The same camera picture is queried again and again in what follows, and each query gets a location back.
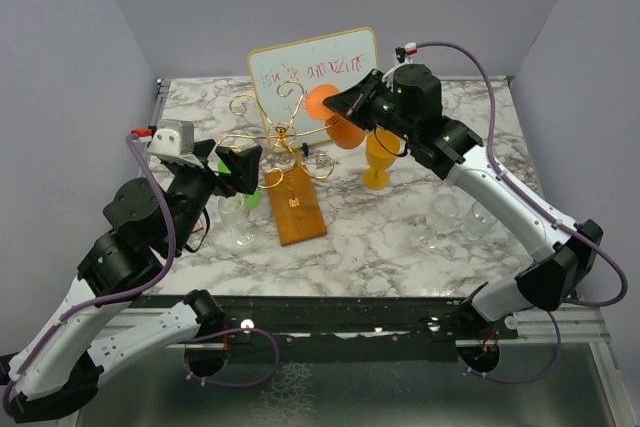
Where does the orange plastic wine glass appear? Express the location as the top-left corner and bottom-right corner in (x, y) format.
(306, 84), (365, 150)

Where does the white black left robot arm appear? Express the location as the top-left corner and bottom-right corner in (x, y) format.
(1, 134), (262, 423)

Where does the clear wine glass left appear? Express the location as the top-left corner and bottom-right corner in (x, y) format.
(217, 194), (256, 247)

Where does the clear wine glass middle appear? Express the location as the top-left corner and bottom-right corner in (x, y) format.
(419, 193), (460, 249)

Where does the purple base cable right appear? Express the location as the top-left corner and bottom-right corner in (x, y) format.
(459, 306), (565, 387)

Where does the gold wire wine glass rack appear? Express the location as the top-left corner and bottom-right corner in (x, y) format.
(218, 80), (335, 207)

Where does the black mounting rail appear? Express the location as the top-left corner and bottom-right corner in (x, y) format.
(119, 291), (521, 363)

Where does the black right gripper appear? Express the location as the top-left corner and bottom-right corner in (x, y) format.
(324, 69), (416, 143)

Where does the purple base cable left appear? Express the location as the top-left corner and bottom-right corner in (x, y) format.
(182, 324), (280, 389)

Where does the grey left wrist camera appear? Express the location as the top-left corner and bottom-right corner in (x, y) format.
(147, 119), (195, 158)

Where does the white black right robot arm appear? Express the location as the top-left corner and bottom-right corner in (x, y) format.
(323, 64), (603, 338)

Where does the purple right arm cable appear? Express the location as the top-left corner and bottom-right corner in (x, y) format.
(414, 40), (629, 308)

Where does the clear wine glass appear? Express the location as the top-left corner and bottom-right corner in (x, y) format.
(217, 194), (256, 247)
(463, 202), (498, 240)
(419, 193), (460, 249)

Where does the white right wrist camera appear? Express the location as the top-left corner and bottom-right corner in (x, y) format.
(382, 42), (418, 85)

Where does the wooden rack base board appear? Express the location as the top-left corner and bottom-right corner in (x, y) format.
(265, 166), (327, 246)

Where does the yellow framed whiteboard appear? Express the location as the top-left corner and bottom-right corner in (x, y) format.
(247, 27), (379, 147)

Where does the yellow plastic wine glass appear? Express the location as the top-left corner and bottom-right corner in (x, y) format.
(362, 130), (402, 190)

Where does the green plastic wine glass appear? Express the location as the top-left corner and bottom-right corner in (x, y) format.
(218, 160), (262, 210)

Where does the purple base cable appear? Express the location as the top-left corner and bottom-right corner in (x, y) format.
(459, 306), (565, 387)
(182, 324), (280, 389)

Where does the clear wine glass right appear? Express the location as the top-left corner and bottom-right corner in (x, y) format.
(463, 202), (498, 240)

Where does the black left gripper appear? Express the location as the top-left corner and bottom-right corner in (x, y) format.
(168, 139), (264, 254)

